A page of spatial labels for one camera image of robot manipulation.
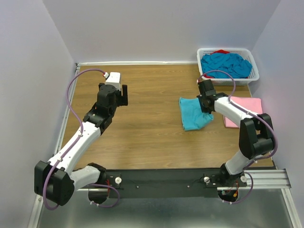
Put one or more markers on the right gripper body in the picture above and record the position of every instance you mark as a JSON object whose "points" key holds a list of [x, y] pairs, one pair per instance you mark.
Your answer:
{"points": [[203, 109]]}

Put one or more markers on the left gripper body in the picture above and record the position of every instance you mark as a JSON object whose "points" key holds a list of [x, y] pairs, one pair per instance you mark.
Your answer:
{"points": [[118, 94]]}

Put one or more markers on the light blue t shirt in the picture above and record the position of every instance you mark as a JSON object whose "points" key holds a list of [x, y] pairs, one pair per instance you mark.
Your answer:
{"points": [[192, 116]]}

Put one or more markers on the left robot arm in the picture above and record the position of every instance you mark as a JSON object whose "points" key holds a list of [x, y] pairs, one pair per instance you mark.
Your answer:
{"points": [[56, 180]]}

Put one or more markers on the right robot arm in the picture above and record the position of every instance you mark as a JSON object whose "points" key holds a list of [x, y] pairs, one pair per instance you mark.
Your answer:
{"points": [[257, 139]]}

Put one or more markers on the dark blue t shirt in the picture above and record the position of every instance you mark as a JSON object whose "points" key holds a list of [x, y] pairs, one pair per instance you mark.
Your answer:
{"points": [[225, 64]]}

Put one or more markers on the folded pink t shirt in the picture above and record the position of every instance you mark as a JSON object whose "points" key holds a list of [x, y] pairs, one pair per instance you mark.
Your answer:
{"points": [[252, 104]]}

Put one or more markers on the red t shirt in basket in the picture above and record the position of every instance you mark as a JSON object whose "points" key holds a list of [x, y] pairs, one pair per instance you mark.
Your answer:
{"points": [[221, 50]]}

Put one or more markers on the white plastic laundry basket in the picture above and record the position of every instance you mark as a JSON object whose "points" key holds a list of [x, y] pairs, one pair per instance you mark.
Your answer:
{"points": [[226, 66]]}

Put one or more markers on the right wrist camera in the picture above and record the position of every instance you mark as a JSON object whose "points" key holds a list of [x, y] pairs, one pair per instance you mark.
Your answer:
{"points": [[206, 88]]}

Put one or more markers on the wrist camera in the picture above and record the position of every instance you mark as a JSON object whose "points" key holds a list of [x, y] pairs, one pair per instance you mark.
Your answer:
{"points": [[206, 88], [112, 78]]}

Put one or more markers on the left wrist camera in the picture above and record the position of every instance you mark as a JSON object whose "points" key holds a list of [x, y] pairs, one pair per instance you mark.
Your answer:
{"points": [[112, 78]]}

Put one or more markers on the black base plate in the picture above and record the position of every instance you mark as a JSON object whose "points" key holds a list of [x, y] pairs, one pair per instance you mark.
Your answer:
{"points": [[169, 183]]}

